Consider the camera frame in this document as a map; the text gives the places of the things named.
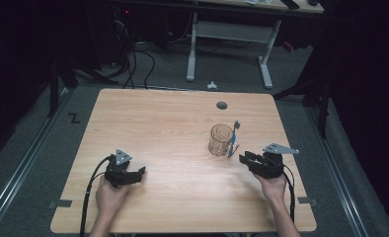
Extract black floor cables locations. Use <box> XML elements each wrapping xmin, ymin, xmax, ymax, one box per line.
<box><xmin>115</xmin><ymin>19</ymin><xmax>157</xmax><ymax>91</ymax></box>

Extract person's right hand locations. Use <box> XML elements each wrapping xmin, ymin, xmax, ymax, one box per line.
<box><xmin>252</xmin><ymin>172</ymin><xmax>288</xmax><ymax>202</ymax></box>

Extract black metal stand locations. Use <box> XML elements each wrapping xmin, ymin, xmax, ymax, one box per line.
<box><xmin>272</xmin><ymin>77</ymin><xmax>333</xmax><ymax>140</ymax></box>
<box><xmin>46</xmin><ymin>53</ymin><xmax>119</xmax><ymax>119</ymax></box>

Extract grey tape strip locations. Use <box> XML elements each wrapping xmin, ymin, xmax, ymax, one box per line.
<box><xmin>48</xmin><ymin>198</ymin><xmax>74</xmax><ymax>209</ymax></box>
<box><xmin>297</xmin><ymin>196</ymin><xmax>319</xmax><ymax>207</ymax></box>

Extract clear glass cup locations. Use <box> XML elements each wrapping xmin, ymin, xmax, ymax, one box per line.
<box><xmin>207</xmin><ymin>122</ymin><xmax>235</xmax><ymax>158</ymax></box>

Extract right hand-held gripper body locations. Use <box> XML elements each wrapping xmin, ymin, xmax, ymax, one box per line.
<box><xmin>247</xmin><ymin>142</ymin><xmax>300</xmax><ymax>180</ymax></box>

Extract metal floor rail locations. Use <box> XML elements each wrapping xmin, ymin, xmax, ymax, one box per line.
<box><xmin>0</xmin><ymin>88</ymin><xmax>70</xmax><ymax>230</ymax></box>
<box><xmin>304</xmin><ymin>106</ymin><xmax>370</xmax><ymax>237</ymax></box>

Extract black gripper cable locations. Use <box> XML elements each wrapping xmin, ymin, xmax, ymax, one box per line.
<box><xmin>79</xmin><ymin>155</ymin><xmax>114</xmax><ymax>237</ymax></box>
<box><xmin>281</xmin><ymin>163</ymin><xmax>297</xmax><ymax>223</ymax></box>

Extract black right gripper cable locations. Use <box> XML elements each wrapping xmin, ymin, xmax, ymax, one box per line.
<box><xmin>281</xmin><ymin>163</ymin><xmax>297</xmax><ymax>223</ymax></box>

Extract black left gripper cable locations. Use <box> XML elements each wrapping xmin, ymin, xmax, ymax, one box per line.
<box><xmin>79</xmin><ymin>155</ymin><xmax>114</xmax><ymax>237</ymax></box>

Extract person's left hand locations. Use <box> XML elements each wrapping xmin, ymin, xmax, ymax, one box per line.
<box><xmin>95</xmin><ymin>177</ymin><xmax>131</xmax><ymax>215</ymax></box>

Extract white-framed desk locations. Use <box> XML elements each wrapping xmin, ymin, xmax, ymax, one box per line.
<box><xmin>169</xmin><ymin>0</ymin><xmax>325</xmax><ymax>91</ymax></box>

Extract blue toothbrush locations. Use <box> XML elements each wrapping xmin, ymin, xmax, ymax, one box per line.
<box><xmin>227</xmin><ymin>119</ymin><xmax>242</xmax><ymax>159</ymax></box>

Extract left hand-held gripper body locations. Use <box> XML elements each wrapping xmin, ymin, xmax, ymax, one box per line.
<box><xmin>104</xmin><ymin>148</ymin><xmax>138</xmax><ymax>190</ymax></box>

